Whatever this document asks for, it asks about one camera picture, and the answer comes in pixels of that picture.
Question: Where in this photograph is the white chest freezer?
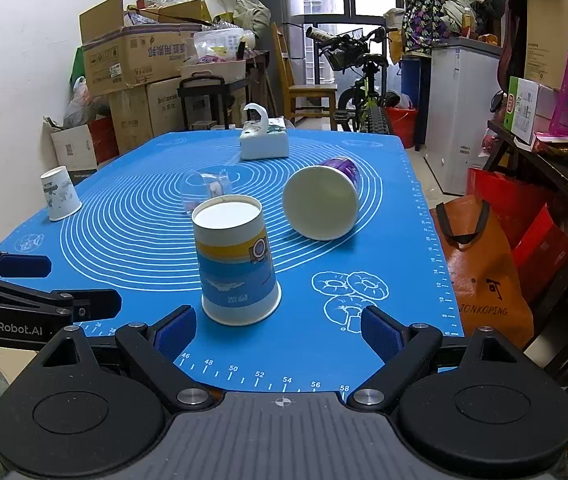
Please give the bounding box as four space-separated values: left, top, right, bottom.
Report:
425 37 503 197

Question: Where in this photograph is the wooden chair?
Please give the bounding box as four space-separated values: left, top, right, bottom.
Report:
270 22 339 130

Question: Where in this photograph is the blue and yellow paper cup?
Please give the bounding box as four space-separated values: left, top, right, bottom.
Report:
191 195 283 327

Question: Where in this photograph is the red plastic bucket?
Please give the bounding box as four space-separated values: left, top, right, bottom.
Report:
384 105 421 150

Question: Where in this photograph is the pink plastic item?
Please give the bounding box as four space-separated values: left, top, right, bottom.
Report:
548 50 568 137

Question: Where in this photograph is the white cardboard box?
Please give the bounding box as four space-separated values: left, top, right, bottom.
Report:
44 117 100 185

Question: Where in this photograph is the red gift box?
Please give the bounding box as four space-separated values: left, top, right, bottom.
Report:
511 202 568 306

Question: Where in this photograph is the black and green bicycle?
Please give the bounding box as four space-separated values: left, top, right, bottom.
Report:
306 25 415 136

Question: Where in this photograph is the green and white carton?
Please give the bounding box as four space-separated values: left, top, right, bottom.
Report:
504 76 560 147

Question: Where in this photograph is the purple and white paper cup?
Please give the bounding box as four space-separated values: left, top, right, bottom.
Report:
282 156 362 241

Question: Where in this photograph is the white patterned paper cup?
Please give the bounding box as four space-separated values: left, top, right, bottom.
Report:
40 165 83 222

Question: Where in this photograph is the white tissue box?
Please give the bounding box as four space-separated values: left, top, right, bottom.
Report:
240 103 289 161

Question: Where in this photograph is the light green curtain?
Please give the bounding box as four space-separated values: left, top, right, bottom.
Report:
204 0 273 42

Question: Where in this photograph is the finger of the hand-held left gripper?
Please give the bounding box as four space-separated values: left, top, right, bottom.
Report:
51 288 123 322
0 246 53 280

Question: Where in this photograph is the large open cardboard box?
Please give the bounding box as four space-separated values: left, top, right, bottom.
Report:
79 0 205 97

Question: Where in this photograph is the brown cardboard box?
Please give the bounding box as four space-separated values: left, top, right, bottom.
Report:
109 77 185 157

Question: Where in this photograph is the black trolley frame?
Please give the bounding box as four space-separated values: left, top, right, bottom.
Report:
178 75 228 132

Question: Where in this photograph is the orange shopping bag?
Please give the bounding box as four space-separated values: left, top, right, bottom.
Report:
428 195 535 352

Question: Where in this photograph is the red shopping bag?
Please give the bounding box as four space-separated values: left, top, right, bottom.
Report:
466 166 555 250

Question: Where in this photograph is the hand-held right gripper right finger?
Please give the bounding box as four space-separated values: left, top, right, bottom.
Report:
345 305 522 411

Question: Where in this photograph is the blue silicone baking mat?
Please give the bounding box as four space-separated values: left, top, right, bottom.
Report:
0 129 466 394

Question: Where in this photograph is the clear plastic cup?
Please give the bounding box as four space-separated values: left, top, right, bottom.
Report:
180 169 235 215

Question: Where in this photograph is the floral fabric bag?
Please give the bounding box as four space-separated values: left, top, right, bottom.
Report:
402 0 452 57

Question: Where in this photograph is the white plastic bag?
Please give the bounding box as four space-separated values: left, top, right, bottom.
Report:
63 76 99 130

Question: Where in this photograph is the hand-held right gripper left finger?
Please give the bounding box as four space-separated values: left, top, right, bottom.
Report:
38 305 217 413

